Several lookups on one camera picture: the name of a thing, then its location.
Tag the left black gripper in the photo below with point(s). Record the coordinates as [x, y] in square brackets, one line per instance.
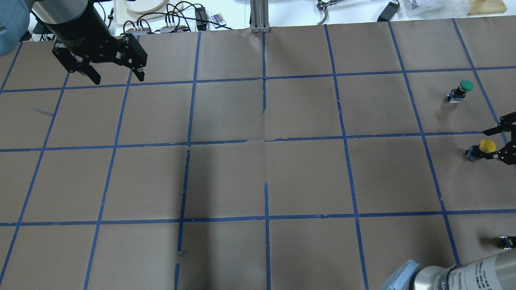
[75, 35]

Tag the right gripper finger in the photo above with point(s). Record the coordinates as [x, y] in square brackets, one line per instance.
[506, 124]
[506, 154]

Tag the yellow push button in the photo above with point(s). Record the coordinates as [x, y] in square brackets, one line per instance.
[486, 149]

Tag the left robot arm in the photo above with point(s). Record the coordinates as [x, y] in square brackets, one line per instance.
[15, 18]

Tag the green push button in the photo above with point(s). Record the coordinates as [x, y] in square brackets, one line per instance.
[456, 95]

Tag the black power adapter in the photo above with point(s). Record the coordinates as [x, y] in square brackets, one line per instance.
[201, 18]

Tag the remote control with coloured keys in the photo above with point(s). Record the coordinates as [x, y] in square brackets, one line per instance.
[217, 19]

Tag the small black yellow switch block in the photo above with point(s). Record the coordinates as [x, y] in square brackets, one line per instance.
[507, 242]

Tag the aluminium frame post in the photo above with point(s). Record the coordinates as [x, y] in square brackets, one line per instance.
[259, 16]

